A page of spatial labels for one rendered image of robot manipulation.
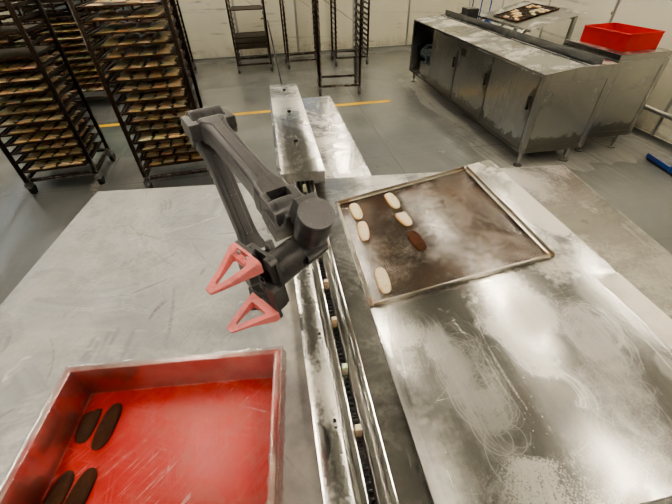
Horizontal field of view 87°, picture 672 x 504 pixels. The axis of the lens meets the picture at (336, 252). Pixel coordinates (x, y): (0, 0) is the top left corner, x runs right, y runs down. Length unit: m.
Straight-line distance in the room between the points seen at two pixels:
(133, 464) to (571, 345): 0.93
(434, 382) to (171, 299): 0.77
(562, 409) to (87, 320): 1.18
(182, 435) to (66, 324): 0.53
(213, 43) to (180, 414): 7.47
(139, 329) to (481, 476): 0.89
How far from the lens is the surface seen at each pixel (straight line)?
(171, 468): 0.88
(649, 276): 1.43
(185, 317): 1.10
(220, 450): 0.86
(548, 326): 0.93
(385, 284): 0.96
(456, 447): 0.77
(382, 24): 8.25
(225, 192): 0.94
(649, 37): 4.34
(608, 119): 4.33
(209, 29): 7.97
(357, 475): 0.78
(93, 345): 1.16
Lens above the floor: 1.60
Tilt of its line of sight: 41 degrees down
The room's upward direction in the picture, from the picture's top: 2 degrees counter-clockwise
